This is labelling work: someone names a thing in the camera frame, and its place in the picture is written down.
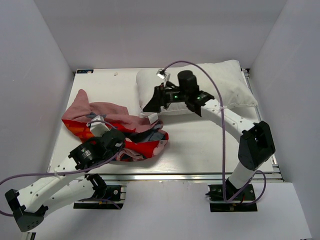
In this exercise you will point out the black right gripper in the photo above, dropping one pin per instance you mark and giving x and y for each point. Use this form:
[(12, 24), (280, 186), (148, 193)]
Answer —
[(159, 99)]

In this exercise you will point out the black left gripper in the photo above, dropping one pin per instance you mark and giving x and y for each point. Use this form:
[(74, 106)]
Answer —
[(120, 148)]

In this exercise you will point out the red patterned pillowcase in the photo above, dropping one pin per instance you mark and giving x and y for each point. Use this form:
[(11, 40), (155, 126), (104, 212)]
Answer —
[(143, 140)]

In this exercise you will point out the white pillow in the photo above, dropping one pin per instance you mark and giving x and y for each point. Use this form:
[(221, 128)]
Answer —
[(226, 75)]

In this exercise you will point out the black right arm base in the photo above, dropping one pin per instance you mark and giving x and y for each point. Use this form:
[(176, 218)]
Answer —
[(241, 203)]

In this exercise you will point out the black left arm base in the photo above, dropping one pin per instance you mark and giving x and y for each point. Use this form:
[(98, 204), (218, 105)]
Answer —
[(106, 196)]

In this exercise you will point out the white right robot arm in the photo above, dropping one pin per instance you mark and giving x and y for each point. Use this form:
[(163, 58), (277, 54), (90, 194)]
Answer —
[(255, 140)]

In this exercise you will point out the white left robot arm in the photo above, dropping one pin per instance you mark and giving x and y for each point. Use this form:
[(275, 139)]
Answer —
[(70, 182)]

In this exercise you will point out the blue left corner sticker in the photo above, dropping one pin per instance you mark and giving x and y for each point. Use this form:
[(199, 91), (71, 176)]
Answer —
[(84, 71)]

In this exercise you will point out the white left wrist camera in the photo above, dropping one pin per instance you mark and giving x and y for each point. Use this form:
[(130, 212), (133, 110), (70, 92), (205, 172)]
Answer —
[(97, 126)]

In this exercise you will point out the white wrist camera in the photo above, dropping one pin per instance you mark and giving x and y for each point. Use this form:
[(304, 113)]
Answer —
[(164, 75), (97, 126)]

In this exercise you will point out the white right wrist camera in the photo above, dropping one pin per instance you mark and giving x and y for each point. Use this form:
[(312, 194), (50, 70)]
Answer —
[(164, 75)]

